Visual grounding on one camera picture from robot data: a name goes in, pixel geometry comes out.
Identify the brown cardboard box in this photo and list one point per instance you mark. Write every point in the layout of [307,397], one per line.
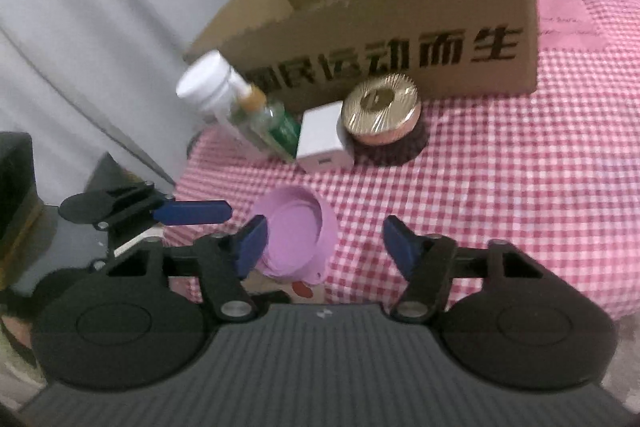
[350,22]

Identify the white curtain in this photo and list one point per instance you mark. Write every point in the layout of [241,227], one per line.
[100,7]

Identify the gold lid dark jar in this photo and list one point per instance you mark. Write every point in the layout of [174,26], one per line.
[380,107]

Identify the purple plastic lid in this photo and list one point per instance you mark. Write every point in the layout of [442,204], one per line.
[295,232]

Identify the green dropper bottle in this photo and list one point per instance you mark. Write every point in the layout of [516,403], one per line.
[272,127]

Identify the white capped plastic bottle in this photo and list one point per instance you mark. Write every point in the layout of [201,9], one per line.
[205,79]

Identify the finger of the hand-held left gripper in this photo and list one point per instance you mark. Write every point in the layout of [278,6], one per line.
[195,212]

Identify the red checkered tablecloth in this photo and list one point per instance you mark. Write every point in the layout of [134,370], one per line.
[500,182]

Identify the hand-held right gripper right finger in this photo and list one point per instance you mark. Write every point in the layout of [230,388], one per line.
[402,242]

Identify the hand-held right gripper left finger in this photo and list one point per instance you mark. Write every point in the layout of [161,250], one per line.
[252,242]

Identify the white charger plug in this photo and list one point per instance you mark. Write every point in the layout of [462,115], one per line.
[322,132]

